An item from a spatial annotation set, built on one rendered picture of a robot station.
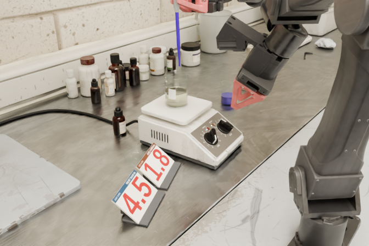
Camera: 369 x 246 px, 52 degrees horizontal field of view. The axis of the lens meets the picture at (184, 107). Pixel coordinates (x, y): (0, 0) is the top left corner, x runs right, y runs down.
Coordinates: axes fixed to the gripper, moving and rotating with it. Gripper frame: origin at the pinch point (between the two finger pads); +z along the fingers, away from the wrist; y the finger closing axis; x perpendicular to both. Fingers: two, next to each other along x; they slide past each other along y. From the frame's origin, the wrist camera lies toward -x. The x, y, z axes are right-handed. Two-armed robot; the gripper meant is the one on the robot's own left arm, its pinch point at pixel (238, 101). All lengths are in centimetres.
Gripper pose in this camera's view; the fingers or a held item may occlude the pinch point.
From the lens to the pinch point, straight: 78.7
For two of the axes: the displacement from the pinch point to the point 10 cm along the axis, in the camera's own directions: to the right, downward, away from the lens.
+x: 8.4, 5.5, -0.2
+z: -4.1, 6.5, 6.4
